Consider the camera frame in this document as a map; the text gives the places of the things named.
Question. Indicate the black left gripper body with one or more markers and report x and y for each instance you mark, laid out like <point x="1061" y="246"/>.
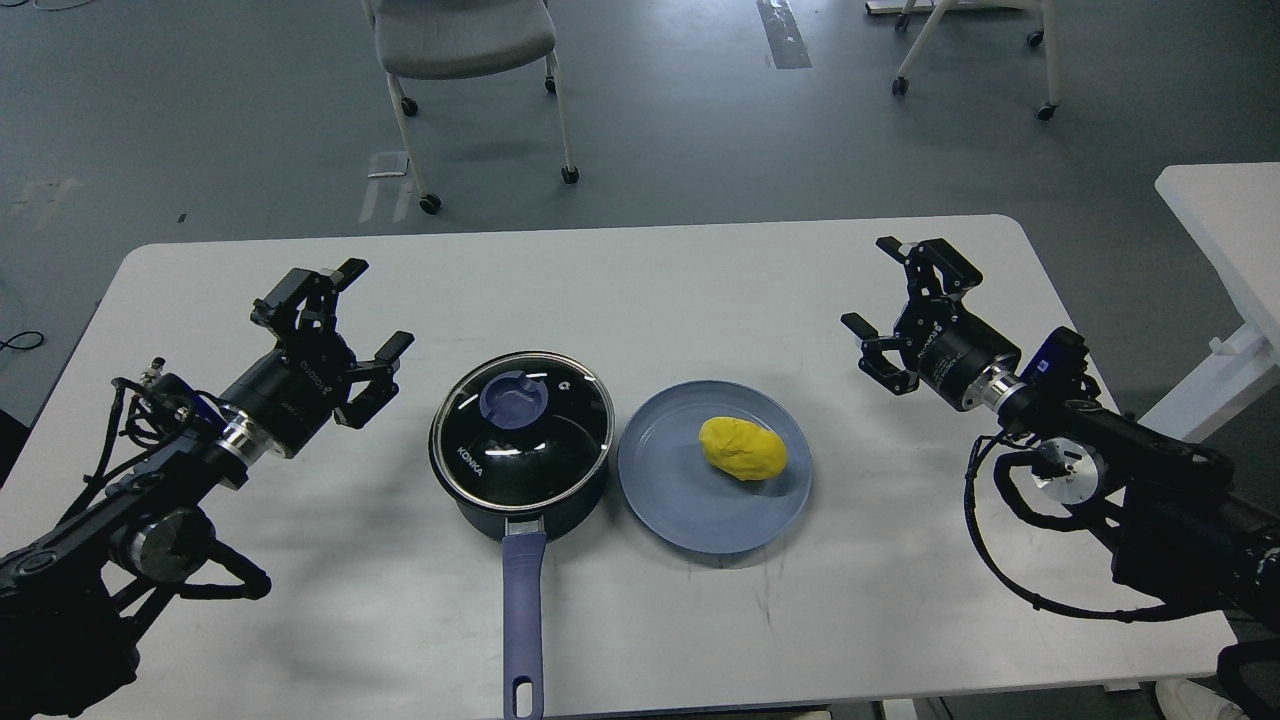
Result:
<point x="293" y="391"/>

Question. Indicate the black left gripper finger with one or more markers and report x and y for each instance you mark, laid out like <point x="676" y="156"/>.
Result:
<point x="368" y="386"/>
<point x="301" y="310"/>

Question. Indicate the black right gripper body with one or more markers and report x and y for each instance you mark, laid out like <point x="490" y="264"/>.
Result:
<point x="953" y="351"/>

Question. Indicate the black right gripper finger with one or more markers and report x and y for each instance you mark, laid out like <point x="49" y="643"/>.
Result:
<point x="899" y="380"/>
<point x="937" y="278"/>

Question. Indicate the glass pot lid blue knob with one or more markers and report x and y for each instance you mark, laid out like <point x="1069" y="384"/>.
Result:
<point x="521" y="432"/>

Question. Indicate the yellow toy potato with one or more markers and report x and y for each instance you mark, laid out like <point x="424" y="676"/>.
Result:
<point x="742" y="449"/>

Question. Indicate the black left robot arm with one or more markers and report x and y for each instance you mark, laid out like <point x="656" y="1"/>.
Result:
<point x="76" y="602"/>

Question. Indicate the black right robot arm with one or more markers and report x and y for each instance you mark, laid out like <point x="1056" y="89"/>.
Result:
<point x="1164" y="508"/>

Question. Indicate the white chair legs with castors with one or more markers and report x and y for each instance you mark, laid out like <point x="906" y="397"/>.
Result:
<point x="943" y="43"/>

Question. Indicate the blue round plate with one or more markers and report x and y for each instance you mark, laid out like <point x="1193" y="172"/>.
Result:
<point x="678" y="493"/>

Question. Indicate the grey office chair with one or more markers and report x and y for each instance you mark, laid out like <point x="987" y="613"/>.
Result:
<point x="446" y="40"/>

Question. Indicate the white shoe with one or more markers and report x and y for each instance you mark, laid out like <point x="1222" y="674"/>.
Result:
<point x="1184" y="699"/>

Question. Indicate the dark saucepan with blue handle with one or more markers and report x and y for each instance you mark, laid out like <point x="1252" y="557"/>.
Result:
<point x="523" y="539"/>

